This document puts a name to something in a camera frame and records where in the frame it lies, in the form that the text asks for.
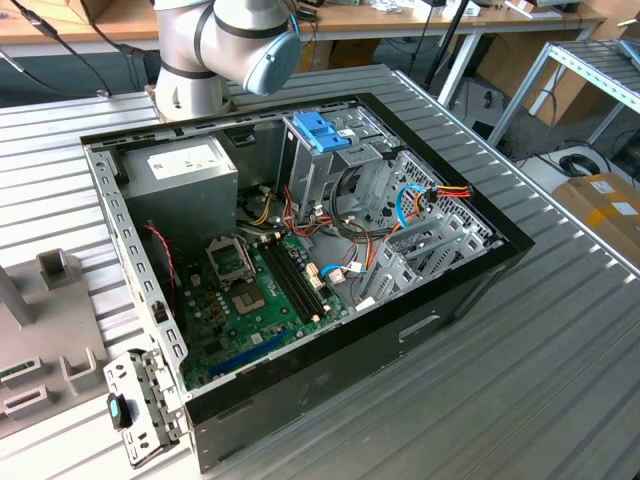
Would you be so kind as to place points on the metal drive cage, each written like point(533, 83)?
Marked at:
point(310, 180)

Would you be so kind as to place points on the black open PC case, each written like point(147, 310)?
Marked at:
point(350, 380)

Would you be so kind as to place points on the brown wooden box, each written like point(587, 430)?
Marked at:
point(100, 10)

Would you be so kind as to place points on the metal frame slat table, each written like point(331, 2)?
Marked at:
point(595, 60)

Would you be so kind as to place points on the black RAM slot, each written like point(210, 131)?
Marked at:
point(304, 277)
point(289, 285)

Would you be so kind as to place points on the plain cardboard box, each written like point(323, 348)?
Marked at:
point(515, 55)

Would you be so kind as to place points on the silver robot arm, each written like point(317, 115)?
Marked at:
point(185, 45)

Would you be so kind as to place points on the wooden desk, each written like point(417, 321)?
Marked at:
point(380, 20)
point(15, 32)

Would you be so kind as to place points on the green RAM stick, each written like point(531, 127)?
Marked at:
point(17, 369)

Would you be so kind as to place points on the metal slot bracket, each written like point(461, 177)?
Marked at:
point(150, 400)

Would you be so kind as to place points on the grey power supply unit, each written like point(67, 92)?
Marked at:
point(180, 205)

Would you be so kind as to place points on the black tripod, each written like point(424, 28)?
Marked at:
point(450, 37)

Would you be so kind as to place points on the cardboard box with labels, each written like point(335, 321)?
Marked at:
point(600, 220)

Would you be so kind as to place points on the metal disk bay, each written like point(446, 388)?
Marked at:
point(391, 272)

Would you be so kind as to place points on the blue plastic drive latch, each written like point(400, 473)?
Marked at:
point(315, 127)

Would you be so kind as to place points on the black latch blue button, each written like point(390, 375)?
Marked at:
point(117, 410)

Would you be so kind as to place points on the grey parts rack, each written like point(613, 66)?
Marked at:
point(55, 320)

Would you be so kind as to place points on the green motherboard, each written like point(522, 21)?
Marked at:
point(272, 327)

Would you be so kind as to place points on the blue expansion slot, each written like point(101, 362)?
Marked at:
point(250, 353)

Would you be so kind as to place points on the CPU socket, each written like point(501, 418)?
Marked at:
point(248, 301)

